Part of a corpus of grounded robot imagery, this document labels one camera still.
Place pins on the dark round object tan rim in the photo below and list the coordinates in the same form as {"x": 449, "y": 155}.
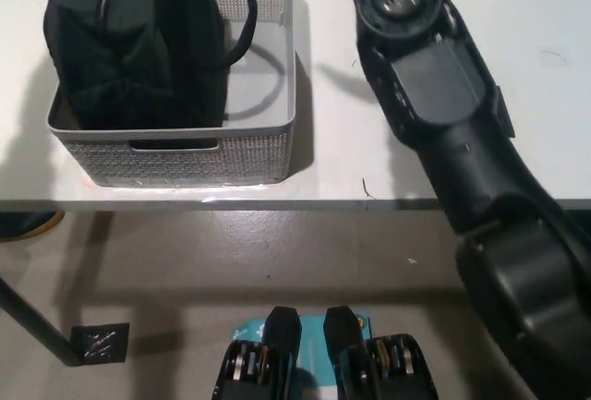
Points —
{"x": 27, "y": 223}

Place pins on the dark fabric lunch bag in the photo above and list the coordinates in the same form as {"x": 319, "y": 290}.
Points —
{"x": 134, "y": 49}

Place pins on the black metal table leg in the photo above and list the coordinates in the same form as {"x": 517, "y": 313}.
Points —
{"x": 41, "y": 321}

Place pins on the gray perforated plastic basket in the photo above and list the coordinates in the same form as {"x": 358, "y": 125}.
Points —
{"x": 258, "y": 160}

